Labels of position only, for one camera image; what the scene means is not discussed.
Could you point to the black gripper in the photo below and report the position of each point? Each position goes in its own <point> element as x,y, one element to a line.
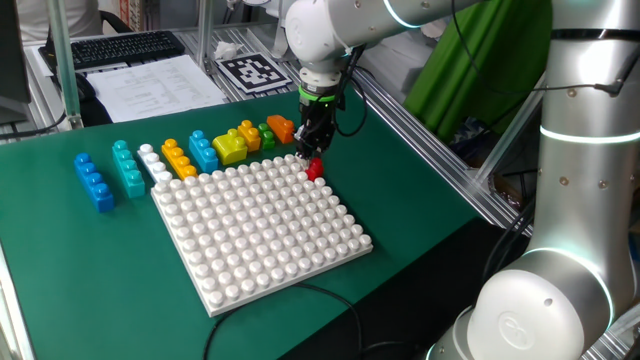
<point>317,122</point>

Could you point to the small red block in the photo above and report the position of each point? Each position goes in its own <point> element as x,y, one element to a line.
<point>315,170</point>

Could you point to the orange sloped block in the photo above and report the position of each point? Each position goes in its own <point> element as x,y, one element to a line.
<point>281,129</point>

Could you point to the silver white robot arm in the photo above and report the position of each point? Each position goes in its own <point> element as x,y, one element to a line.
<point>575,175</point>

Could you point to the green two-stud block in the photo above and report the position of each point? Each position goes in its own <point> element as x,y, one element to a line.
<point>266,137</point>

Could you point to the yellow-orange two-stud block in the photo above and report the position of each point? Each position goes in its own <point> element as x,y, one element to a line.
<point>250,136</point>

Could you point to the large lime yellow block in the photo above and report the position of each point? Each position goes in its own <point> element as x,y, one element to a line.
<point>230,147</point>

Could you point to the white studded baseplate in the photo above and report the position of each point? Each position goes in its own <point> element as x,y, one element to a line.
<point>260,235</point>

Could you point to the black white fiducial marker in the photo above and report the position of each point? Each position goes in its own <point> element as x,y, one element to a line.
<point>250,72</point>

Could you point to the light blue three-stud block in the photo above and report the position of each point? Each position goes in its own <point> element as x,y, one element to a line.
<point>204,152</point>

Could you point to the yellow-orange four-stud block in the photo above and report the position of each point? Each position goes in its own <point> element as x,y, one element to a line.
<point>180,161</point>

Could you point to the white crumpled tissue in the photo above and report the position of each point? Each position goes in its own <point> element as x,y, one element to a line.
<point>227,50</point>

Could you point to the green cloth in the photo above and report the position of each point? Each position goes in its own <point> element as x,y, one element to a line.
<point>450,90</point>

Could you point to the white four-stud block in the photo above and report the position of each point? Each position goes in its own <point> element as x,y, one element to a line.
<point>154,165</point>

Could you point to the white printed paper sheet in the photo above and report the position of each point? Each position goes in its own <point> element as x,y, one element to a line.
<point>155,90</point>

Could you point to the teal four-stud block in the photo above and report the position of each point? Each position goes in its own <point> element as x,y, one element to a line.
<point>129,172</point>

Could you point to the diagonal aluminium beam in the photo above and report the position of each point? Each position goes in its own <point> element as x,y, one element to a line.
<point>510,135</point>

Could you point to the black keyboard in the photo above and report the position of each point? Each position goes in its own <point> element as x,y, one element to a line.
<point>120,49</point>

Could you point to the blue four-stud block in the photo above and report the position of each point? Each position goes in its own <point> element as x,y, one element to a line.
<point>95,182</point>

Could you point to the red white printed box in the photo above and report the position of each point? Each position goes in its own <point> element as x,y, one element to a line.
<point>131,15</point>

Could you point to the black office chair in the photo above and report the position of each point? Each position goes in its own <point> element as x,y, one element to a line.
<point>117,21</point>

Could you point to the green cutting mat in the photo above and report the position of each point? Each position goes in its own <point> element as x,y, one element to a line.
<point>100,275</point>

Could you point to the person in white shirt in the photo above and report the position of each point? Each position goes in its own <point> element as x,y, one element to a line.
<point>60,17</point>

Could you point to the black monitor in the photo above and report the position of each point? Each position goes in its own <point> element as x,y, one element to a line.
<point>12,50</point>

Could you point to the aluminium frame post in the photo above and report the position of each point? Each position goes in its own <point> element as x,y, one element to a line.
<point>65,60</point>
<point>205,35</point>

